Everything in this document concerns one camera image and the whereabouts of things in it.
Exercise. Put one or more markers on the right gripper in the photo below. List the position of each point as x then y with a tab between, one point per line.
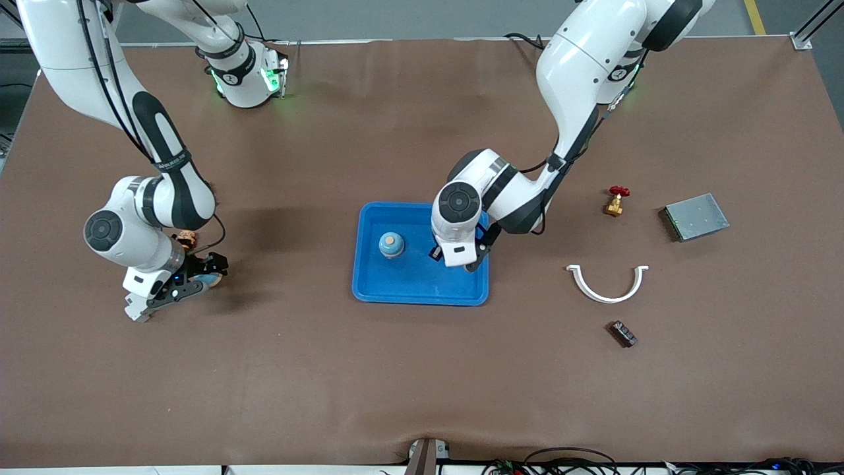
195	265

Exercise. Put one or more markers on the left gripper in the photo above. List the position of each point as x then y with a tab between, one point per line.
436	253

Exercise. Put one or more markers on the blue desk bell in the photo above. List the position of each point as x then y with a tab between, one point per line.
391	245
211	282

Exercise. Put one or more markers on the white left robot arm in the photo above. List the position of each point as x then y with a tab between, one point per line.
580	66

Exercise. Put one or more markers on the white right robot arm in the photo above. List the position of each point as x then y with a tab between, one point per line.
66	53

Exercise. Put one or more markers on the blue plastic tray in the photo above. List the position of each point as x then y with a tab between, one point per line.
422	277

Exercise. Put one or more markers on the white circuit breaker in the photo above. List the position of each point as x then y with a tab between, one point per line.
137	309

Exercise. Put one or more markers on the brown table cover mat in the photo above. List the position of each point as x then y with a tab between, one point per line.
422	382

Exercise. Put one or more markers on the white arched pipe clamp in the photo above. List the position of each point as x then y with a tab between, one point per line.
593	296

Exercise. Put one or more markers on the silver metal power supply box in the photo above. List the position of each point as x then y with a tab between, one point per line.
695	218

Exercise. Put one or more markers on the red yellow button switch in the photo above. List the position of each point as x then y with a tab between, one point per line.
186	237

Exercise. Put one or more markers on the grey camera stand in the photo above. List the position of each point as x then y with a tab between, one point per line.
425	458

